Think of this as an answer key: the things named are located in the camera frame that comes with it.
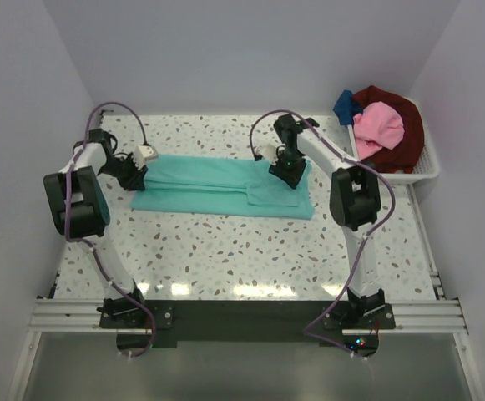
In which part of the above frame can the pink t shirt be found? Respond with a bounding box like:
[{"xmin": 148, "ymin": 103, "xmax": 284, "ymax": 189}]
[{"xmin": 353, "ymin": 101, "xmax": 405, "ymax": 160}]

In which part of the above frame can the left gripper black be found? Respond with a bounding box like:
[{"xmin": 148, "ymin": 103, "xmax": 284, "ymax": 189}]
[{"xmin": 99, "ymin": 152, "xmax": 148, "ymax": 192}]

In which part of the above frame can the white plastic laundry basket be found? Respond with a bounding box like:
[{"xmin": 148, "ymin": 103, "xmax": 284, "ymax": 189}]
[{"xmin": 333, "ymin": 86, "xmax": 438, "ymax": 184}]

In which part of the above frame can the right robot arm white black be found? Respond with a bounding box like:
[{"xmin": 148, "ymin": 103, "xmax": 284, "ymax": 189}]
[{"xmin": 269, "ymin": 114, "xmax": 385, "ymax": 328}]

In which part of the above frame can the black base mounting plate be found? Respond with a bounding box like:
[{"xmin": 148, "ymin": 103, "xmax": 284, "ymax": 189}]
[{"xmin": 98, "ymin": 299, "xmax": 396, "ymax": 352}]

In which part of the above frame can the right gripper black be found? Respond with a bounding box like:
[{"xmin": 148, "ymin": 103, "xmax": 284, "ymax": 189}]
[{"xmin": 270, "ymin": 149, "xmax": 307, "ymax": 189}]

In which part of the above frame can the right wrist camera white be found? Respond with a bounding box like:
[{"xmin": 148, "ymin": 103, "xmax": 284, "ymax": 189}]
[{"xmin": 256, "ymin": 144, "xmax": 279, "ymax": 165}]

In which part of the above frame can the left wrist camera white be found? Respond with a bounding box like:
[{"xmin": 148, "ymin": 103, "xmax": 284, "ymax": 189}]
[{"xmin": 133, "ymin": 145, "xmax": 159, "ymax": 168}]

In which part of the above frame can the blue t shirt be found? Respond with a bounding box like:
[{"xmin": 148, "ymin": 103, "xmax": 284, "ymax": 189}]
[{"xmin": 333, "ymin": 90, "xmax": 363, "ymax": 126}]

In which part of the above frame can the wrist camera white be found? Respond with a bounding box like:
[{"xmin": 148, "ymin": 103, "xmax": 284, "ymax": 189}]
[
  {"xmin": 256, "ymin": 144, "xmax": 279, "ymax": 165},
  {"xmin": 133, "ymin": 145, "xmax": 159, "ymax": 168}
]

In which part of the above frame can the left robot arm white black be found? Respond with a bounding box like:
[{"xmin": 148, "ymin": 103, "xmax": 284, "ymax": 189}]
[{"xmin": 43, "ymin": 129, "xmax": 155, "ymax": 327}]

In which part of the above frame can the teal t shirt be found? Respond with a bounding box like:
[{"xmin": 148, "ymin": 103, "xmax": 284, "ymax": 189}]
[{"xmin": 130, "ymin": 155, "xmax": 315, "ymax": 220}]

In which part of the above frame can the dark red t shirt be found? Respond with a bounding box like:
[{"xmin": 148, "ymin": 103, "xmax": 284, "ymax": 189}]
[{"xmin": 353, "ymin": 85, "xmax": 425, "ymax": 174}]

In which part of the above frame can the aluminium frame rail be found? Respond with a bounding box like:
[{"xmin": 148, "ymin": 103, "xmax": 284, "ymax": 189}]
[{"xmin": 29, "ymin": 299, "xmax": 467, "ymax": 334}]

